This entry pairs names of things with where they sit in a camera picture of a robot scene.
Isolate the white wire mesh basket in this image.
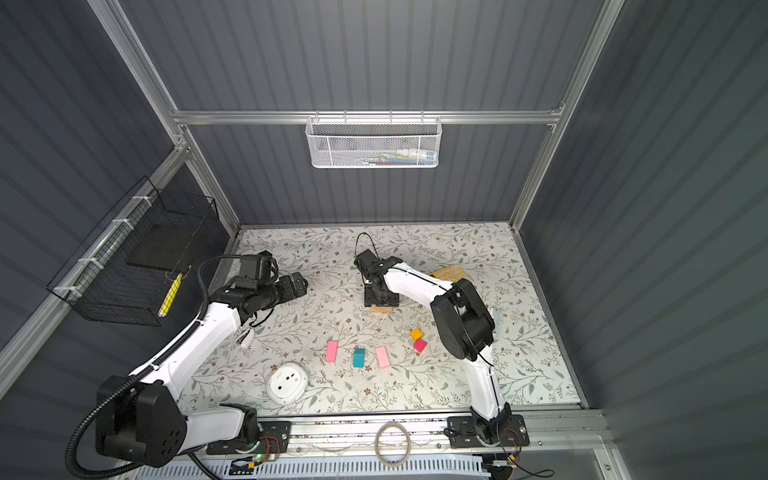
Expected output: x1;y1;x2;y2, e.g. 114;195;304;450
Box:
305;117;443;169

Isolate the yellow green marker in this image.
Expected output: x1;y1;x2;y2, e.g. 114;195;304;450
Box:
158;273;184;318

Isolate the white round smart speaker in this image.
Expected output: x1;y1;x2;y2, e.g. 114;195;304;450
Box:
266;362;309;406

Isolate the light pink wood block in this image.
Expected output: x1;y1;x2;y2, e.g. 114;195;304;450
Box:
375;346;391;369

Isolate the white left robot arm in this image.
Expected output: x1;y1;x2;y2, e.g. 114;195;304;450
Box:
91;251;308;467

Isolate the engraved rectangular wood block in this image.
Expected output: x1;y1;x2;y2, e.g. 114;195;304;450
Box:
370;305;394;314

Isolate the teal wood block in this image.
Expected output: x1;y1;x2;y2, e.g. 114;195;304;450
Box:
353;348;366;369

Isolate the yellow calculator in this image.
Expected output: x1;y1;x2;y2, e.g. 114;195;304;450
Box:
430;264;471;283

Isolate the small white clip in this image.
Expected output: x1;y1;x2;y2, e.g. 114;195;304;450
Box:
239;330;255;349

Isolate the roll of clear tape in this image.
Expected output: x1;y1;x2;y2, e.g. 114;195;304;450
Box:
373;421;413;468

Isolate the dark pink rectangular block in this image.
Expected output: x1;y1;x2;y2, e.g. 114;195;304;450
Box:
325;340;338;363

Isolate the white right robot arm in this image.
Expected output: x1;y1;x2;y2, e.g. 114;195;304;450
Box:
354;249;512;446

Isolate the black corrugated cable conduit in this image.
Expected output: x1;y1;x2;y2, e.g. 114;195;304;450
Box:
64;254;244;480

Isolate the black wire basket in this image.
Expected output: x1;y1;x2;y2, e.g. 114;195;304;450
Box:
47;181;220;326

